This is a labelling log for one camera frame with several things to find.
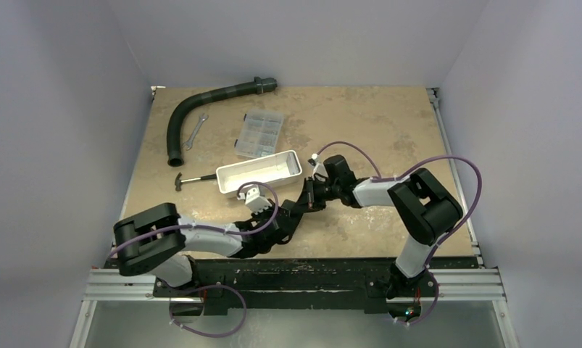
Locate clear plastic screw box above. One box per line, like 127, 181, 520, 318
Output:
234, 109, 285, 158

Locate black corrugated hose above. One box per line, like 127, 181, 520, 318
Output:
166, 76, 278, 168

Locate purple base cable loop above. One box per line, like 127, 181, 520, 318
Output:
168, 283, 249, 338

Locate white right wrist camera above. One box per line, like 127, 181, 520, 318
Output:
308, 153, 328, 181

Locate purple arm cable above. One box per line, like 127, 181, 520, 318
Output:
315, 140, 483, 268
108, 181, 280, 260

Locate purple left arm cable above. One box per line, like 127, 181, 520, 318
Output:
108, 181, 280, 260

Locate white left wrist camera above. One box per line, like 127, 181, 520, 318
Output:
237, 185, 273, 214

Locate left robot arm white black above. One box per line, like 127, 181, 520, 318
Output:
112, 200, 303, 297

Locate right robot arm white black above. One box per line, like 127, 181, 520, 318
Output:
290, 155, 463, 295

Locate white rectangular tray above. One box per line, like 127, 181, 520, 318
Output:
215, 150, 303, 197

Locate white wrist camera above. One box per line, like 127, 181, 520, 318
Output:
237, 185, 273, 214
308, 153, 328, 181

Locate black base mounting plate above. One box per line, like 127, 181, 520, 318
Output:
154, 257, 438, 317

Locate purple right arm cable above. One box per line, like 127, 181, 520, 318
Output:
315, 140, 483, 268

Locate silver wrench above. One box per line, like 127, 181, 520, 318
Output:
183, 114, 209, 151

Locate black leather card holder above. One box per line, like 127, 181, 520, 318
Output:
280, 199, 303, 227

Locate small black hammer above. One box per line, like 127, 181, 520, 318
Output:
174, 173, 217, 191

